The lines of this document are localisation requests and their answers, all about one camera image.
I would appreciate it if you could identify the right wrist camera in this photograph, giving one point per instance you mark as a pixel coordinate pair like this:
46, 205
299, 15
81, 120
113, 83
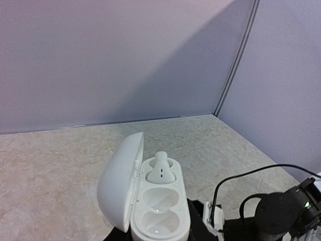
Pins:
214, 219

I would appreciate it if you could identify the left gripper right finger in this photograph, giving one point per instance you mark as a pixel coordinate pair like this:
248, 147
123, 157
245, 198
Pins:
198, 230

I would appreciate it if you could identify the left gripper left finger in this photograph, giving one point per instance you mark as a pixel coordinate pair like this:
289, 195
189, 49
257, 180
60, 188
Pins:
118, 235

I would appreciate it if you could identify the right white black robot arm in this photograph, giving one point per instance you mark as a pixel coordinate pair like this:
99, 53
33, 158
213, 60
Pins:
271, 216

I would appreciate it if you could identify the white earbud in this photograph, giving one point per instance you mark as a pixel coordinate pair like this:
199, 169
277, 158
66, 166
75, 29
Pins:
161, 172

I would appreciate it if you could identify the right metal corner post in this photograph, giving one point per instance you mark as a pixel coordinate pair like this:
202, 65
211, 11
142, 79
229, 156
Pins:
235, 64

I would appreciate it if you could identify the white earbud charging case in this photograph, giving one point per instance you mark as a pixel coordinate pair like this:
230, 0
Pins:
131, 203

